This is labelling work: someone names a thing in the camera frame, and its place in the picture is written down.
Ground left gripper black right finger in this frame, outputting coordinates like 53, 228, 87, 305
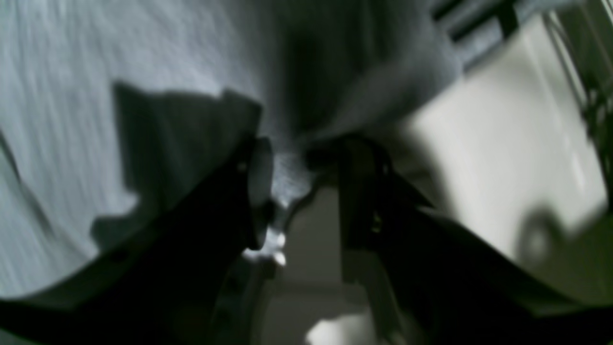
337, 136, 612, 345

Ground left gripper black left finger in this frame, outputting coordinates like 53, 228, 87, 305
1, 138, 273, 345

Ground grey T-shirt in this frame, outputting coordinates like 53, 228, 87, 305
1, 0, 462, 299

